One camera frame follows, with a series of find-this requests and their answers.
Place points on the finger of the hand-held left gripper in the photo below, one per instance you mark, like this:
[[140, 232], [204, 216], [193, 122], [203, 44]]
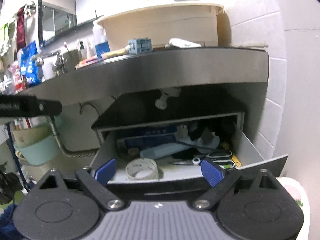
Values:
[[27, 106]]

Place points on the mint green basin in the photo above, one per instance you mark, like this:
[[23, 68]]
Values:
[[37, 150]]

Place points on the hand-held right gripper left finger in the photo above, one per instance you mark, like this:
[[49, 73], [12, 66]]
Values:
[[106, 171]]

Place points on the white pink floral object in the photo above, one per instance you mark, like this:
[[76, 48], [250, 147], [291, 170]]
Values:
[[296, 192]]

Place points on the yellow green hanging towel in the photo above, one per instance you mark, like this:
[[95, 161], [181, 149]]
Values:
[[5, 37]]

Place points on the beige plastic basin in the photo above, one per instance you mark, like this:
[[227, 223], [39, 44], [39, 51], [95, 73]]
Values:
[[162, 22]]

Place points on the dark cloth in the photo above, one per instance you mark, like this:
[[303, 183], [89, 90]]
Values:
[[8, 185]]

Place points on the red hanging cloth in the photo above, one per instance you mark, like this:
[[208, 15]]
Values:
[[21, 27]]

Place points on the beige bucket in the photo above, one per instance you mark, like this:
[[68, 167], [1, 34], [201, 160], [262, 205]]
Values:
[[27, 131]]

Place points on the steel-fronted vanity counter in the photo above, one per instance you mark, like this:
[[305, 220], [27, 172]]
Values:
[[150, 72]]

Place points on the tall white bottle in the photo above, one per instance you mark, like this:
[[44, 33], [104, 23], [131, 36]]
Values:
[[98, 31]]

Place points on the red white packet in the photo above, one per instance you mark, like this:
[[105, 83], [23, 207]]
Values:
[[17, 77]]

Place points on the white drain trap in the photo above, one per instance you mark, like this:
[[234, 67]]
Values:
[[162, 101]]

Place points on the flat blue box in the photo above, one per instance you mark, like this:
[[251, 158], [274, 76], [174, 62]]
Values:
[[150, 136]]

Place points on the yellow utility knife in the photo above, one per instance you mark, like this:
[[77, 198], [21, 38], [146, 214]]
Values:
[[236, 160]]

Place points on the black drawer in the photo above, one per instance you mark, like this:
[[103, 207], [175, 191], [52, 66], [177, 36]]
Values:
[[250, 150]]

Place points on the chrome faucet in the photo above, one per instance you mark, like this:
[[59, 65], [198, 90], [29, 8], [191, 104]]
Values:
[[57, 62]]

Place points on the small brass round piece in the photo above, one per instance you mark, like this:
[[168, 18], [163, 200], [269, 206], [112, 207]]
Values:
[[132, 152]]

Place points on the pale blue plastic bag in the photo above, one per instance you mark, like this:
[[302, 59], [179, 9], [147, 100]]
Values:
[[183, 135]]

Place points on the white plastic piece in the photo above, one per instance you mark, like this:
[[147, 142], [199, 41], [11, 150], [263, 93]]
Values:
[[210, 140]]

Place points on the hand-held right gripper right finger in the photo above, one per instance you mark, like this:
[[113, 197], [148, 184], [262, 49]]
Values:
[[211, 172]]

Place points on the white cup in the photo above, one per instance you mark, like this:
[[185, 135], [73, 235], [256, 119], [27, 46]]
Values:
[[47, 71]]

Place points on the light blue tube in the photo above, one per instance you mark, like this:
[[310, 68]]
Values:
[[162, 152]]

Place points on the white tape roll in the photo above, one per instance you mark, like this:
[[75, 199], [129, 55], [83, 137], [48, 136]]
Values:
[[153, 165]]

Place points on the white toothpaste tube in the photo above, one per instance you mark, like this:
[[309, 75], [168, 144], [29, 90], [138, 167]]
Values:
[[185, 43]]

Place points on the blue printed packet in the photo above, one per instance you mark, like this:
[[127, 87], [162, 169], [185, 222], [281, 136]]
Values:
[[30, 62]]

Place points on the green cup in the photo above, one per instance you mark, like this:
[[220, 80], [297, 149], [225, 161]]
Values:
[[71, 57]]

